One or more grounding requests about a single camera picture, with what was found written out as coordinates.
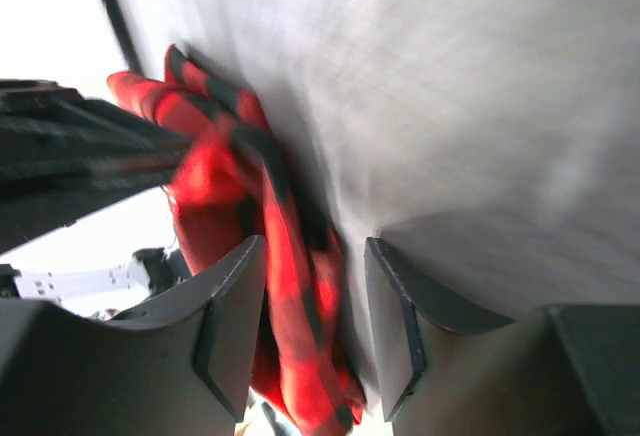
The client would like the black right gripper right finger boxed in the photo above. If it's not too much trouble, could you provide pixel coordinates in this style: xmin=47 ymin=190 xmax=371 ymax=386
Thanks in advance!
xmin=364 ymin=238 xmax=639 ymax=435

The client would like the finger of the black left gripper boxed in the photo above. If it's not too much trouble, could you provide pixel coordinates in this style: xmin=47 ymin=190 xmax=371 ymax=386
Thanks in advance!
xmin=1 ymin=79 xmax=192 ymax=251

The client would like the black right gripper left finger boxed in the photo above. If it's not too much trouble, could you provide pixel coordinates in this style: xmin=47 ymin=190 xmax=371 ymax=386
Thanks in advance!
xmin=1 ymin=236 xmax=266 ymax=435

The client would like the red black plaid shirt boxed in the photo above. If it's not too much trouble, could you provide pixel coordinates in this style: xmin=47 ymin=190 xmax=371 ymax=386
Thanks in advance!
xmin=107 ymin=46 xmax=366 ymax=435

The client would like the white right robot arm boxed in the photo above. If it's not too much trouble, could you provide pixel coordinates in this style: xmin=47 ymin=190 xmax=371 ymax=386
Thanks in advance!
xmin=1 ymin=237 xmax=639 ymax=435

